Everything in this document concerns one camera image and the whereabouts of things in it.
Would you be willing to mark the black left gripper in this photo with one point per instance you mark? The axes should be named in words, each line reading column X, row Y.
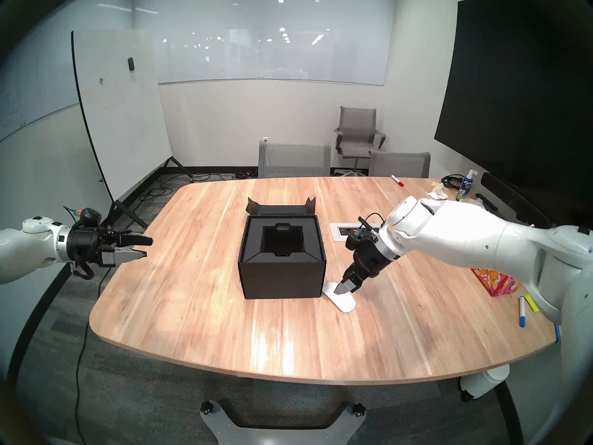
column 88, row 244

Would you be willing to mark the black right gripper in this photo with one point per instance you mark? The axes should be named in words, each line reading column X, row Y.
column 370, row 258

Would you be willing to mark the white computer mouse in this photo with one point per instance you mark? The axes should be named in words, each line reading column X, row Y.
column 345, row 304

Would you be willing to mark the black cardboard box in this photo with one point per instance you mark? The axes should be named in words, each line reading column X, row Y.
column 282, row 277

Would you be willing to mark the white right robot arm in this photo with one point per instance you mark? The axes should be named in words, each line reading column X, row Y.
column 463, row 235

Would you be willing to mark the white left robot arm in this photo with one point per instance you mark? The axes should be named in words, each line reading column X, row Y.
column 28, row 249

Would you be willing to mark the red floral tissue box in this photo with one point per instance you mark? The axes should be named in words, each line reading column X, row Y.
column 498, row 282

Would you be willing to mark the grey table outlet panel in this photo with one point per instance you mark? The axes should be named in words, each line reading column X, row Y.
column 340, row 233

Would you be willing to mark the red whiteboard marker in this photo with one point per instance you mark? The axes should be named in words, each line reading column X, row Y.
column 397, row 181

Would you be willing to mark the crumpled white tissue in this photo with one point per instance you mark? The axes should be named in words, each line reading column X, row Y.
column 438, row 192

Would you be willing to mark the wide grey mesh chair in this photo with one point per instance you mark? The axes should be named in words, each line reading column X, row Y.
column 294, row 160

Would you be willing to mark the rolling whiteboard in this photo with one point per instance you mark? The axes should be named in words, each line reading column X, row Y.
column 118, row 105

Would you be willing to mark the whiteboard cleaner spray bottle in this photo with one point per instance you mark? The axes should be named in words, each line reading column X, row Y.
column 464, row 189

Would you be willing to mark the grey swivel armchair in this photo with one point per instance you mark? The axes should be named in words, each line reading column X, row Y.
column 357, row 131

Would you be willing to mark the white cylindrical floor unit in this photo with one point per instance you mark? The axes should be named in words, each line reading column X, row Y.
column 482, row 381

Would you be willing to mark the white marker blue cap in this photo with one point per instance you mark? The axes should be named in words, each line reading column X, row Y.
column 522, row 312

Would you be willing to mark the yellow sticky note pad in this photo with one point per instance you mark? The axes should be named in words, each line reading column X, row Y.
column 532, row 303

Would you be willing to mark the black video soundbar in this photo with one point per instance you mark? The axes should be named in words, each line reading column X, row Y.
column 509, row 196

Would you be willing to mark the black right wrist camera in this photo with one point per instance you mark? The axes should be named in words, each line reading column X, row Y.
column 359, row 235

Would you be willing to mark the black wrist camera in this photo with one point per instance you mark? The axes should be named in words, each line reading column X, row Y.
column 359, row 235
column 88, row 217

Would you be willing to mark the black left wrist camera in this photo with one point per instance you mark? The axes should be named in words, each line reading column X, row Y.
column 88, row 217

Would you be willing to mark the grey metal pedestal base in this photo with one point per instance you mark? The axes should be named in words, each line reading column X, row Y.
column 282, row 432

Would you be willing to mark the glass wall whiteboard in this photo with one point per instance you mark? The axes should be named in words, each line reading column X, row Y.
column 23, row 92
column 273, row 41

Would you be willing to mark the black wall screen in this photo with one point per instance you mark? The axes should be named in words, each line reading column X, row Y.
column 509, row 92

